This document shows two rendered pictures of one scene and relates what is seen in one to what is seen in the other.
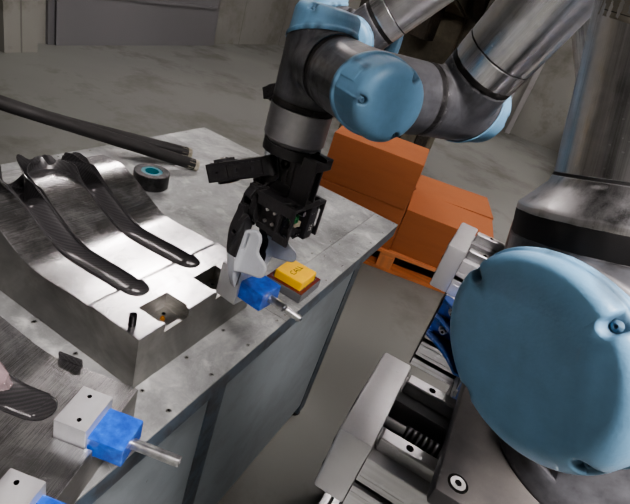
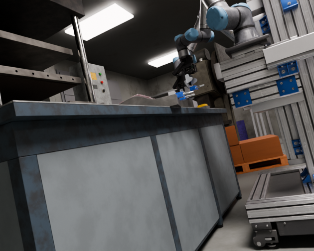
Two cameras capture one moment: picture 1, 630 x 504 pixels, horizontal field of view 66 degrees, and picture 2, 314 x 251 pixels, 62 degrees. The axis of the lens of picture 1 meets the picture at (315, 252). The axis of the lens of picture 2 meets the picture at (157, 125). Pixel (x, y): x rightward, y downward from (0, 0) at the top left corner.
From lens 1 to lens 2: 1.37 m
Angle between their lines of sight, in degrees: 35
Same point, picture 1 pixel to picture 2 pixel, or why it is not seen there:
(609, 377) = (215, 9)
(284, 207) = (189, 64)
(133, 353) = not seen: hidden behind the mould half
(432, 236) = (255, 147)
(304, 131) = (185, 52)
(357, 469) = (220, 68)
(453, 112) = (204, 34)
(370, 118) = (192, 34)
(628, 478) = (244, 33)
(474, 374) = (212, 25)
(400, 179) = (230, 134)
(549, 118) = not seen: hidden behind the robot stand
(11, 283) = not seen: hidden behind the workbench
